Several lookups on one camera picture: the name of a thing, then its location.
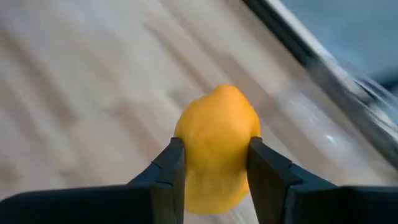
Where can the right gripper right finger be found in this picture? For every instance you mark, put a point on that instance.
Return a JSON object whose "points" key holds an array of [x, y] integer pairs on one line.
{"points": [[311, 205]]}

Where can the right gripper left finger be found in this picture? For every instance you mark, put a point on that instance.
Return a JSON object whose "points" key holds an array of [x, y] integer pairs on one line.
{"points": [[109, 205]]}

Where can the yellow lemon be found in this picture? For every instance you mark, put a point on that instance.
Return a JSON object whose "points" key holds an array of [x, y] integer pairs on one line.
{"points": [[217, 149]]}

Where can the black metal rig frame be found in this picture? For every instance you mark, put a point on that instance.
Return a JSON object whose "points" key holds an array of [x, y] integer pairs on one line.
{"points": [[298, 46]]}

